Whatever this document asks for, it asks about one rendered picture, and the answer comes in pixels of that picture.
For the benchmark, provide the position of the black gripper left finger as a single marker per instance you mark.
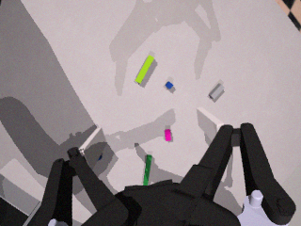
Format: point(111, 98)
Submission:
point(56, 205)

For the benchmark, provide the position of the small magenta block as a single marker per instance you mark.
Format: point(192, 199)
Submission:
point(167, 133)

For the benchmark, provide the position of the small grey block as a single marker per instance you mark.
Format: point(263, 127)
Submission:
point(216, 91)

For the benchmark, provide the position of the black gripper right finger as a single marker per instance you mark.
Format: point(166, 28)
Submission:
point(266, 202)

